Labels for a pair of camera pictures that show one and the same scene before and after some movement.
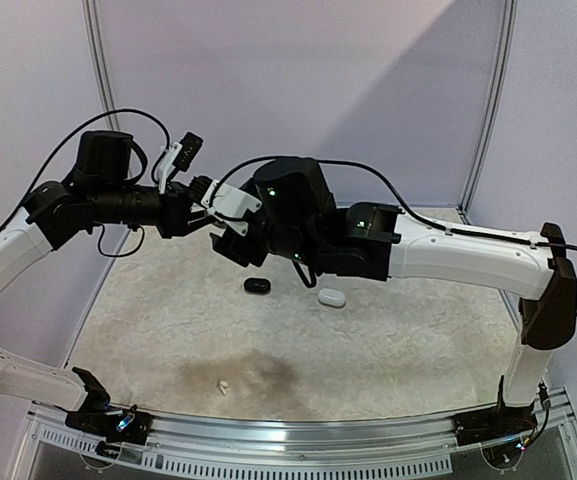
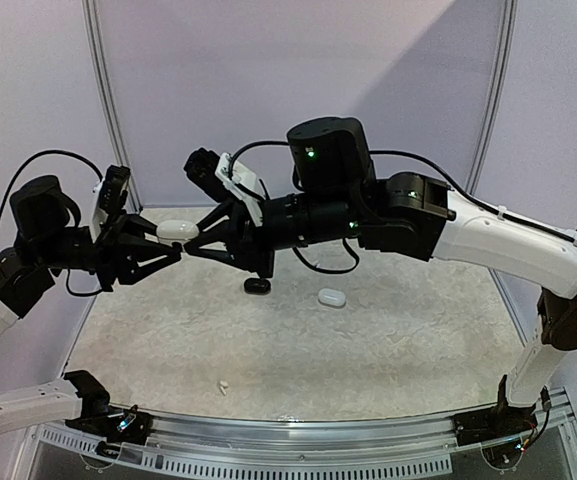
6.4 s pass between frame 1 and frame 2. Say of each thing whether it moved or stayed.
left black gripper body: moved
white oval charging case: stayed
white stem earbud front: stayed
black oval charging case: stayed
